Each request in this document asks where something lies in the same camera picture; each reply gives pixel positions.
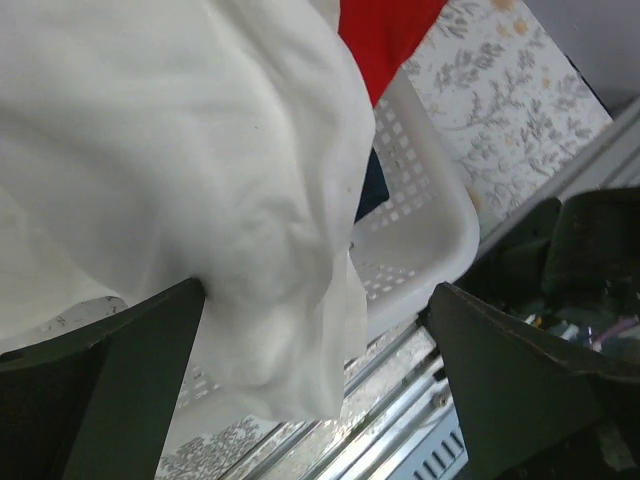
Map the white t shirt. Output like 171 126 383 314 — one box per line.
1 1 375 421

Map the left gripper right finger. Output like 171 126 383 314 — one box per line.
428 283 639 479

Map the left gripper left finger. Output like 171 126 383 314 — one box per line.
1 279 205 479

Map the pile of folded clothes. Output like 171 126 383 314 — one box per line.
337 0 446 224

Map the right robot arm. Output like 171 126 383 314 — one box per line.
456 187 639 352

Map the white front laundry basket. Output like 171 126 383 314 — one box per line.
189 84 479 421

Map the floral table cloth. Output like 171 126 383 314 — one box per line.
156 1 610 479

